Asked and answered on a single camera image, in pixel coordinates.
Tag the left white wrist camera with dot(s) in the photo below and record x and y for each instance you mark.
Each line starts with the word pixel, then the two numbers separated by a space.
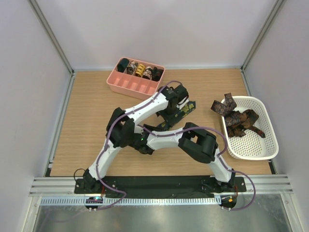
pixel 181 104

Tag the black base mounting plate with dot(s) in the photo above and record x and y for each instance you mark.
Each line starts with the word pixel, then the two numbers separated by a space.
pixel 172 187

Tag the rolled black patterned tie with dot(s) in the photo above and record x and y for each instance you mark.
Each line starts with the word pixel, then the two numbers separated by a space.
pixel 157 73

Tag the blue yellow floral tie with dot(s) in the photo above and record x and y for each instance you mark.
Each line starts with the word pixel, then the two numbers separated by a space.
pixel 186 110

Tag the white perforated plastic basket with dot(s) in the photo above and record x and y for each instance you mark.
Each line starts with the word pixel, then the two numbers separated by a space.
pixel 252 146

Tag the white slotted cable duct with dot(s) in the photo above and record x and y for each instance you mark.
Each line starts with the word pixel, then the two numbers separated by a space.
pixel 96 201

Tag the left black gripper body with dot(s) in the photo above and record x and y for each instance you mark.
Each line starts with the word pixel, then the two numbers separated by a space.
pixel 167 114

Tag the rolled yellow tie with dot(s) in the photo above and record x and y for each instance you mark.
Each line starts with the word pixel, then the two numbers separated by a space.
pixel 139 70

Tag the rolled brown patterned tie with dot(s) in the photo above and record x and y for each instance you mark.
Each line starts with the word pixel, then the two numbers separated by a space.
pixel 130 69

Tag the rolled tan floral tie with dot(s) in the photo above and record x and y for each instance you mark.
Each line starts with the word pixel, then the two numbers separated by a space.
pixel 148 73

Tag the pink divided organizer box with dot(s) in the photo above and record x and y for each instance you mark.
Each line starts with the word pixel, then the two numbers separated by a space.
pixel 132 85

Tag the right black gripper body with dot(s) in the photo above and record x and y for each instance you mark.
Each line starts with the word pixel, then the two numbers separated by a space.
pixel 142 133

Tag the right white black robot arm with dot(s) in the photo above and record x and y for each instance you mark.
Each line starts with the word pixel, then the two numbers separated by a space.
pixel 195 141

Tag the aluminium frame rail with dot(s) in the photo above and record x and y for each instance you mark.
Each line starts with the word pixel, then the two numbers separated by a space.
pixel 64 186

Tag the brown patterned tie pile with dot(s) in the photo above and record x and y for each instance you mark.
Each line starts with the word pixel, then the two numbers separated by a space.
pixel 236 122

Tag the rolled dark green tie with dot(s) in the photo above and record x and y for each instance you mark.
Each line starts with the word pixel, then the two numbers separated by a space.
pixel 122 64

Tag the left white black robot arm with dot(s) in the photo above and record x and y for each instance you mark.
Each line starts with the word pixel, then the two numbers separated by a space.
pixel 124 129

